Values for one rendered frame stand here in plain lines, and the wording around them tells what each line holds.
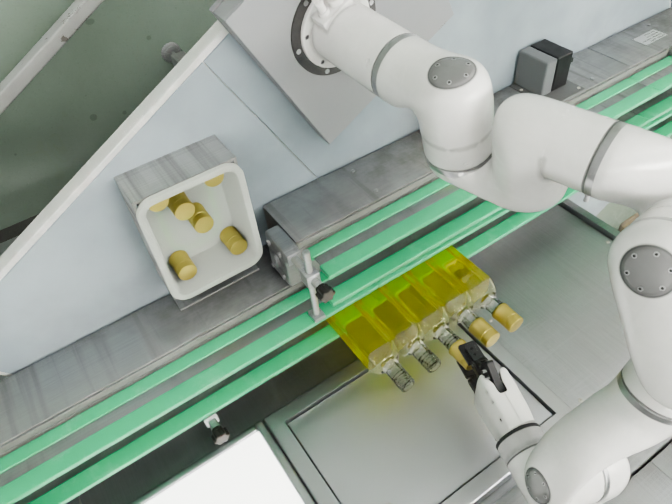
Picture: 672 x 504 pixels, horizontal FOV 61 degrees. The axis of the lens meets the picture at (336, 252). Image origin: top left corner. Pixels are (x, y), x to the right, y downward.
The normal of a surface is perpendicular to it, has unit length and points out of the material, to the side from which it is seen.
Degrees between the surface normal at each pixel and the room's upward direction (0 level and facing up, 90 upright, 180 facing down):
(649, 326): 83
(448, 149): 54
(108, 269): 0
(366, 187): 90
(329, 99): 3
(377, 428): 90
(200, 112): 0
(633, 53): 90
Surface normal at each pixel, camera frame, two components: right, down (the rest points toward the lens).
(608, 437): -0.41, -0.29
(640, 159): -0.10, 0.15
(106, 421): -0.08, -0.68
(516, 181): -0.50, 0.78
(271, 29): 0.58, 0.59
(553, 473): -0.88, 0.06
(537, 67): -0.83, 0.45
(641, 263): -0.70, 0.25
